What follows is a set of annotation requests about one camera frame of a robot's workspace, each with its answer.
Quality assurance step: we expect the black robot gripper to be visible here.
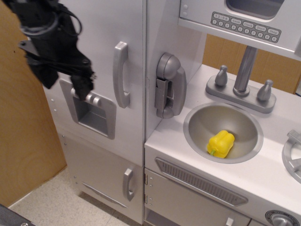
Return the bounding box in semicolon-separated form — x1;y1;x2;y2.
18;11;94;101

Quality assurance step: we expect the silver fridge door handle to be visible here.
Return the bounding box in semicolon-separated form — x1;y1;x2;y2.
112;41;130;108

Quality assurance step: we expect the white fridge door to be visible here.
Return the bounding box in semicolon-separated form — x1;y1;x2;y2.
16;0;144;167

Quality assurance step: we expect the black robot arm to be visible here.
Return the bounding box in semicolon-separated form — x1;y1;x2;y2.
4;0;94;101

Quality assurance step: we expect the silver ice water dispenser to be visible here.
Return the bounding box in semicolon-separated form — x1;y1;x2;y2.
59;80;117;140

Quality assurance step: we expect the brown wooden board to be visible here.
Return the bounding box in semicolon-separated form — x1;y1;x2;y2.
0;4;66;207

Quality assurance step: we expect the white lower freezer door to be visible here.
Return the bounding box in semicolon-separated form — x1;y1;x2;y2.
57;129;144;223

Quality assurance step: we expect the silver round sink bowl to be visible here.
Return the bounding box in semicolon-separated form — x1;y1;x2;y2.
183;103;263;164

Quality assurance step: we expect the black case corner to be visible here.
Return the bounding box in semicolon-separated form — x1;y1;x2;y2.
0;204;35;226

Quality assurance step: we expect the yellow toy bell pepper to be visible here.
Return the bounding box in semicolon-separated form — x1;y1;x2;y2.
206;130;235;158

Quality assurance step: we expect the white toy kitchen cabinet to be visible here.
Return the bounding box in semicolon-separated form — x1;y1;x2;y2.
144;0;301;226

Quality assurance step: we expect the silver vent grille panel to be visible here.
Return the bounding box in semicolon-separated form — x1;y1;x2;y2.
155;158;248;206

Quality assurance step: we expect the silver toy faucet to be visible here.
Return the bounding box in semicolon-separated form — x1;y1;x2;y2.
206;46;277;113

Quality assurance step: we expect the toy microwave with keypad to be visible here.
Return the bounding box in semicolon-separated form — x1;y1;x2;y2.
178;0;301;60

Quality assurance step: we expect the brown cardboard backing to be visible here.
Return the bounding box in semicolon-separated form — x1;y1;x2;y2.
203;34;301;94

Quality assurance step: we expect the silver stove burner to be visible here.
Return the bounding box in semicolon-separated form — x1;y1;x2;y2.
282;130;301;183

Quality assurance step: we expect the silver oven knob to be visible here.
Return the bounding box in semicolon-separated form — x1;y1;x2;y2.
265;210;300;226

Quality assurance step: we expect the grey toy wall phone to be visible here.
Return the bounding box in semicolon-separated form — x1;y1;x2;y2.
155;53;187;119

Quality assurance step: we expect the silver lower door handle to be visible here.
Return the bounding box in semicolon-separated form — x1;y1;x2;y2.
122;169;134;202

